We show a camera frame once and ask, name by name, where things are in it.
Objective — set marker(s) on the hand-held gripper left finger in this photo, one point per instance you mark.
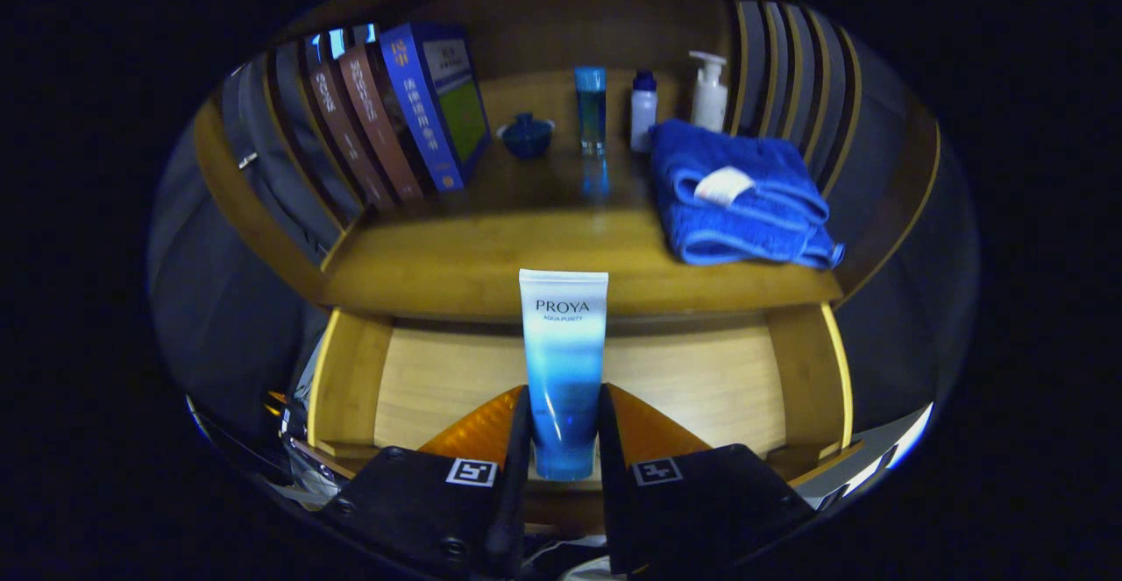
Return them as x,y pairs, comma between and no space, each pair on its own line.
517,476

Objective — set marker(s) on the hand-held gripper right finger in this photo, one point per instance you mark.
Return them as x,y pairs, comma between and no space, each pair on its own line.
611,476

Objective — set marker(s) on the blue and white cosmetic tube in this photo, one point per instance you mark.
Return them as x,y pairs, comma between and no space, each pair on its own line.
564,362

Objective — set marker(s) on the wooden drawer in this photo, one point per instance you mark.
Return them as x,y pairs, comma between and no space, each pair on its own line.
438,379

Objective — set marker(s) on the wooden countertop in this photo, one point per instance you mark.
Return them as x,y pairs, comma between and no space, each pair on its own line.
491,257

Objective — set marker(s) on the dark floor equipment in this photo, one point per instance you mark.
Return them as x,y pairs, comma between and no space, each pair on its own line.
294,441

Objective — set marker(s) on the blue folded towel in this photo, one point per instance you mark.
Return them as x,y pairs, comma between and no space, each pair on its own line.
745,222

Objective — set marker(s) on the dark blue lidded teacup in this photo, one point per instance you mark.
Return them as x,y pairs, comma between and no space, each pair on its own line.
526,138

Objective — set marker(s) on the white bottle with blue cap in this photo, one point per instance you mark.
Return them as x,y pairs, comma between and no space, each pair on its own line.
643,116

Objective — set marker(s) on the blue glass bottle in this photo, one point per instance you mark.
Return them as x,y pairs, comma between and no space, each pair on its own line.
591,112

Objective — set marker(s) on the thick blue book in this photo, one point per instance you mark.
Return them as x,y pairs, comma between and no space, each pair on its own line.
421,108

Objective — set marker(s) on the brown book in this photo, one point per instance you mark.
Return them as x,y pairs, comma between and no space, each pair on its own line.
342,134
379,121

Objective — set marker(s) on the white pump bottle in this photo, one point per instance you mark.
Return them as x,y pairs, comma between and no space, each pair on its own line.
708,99

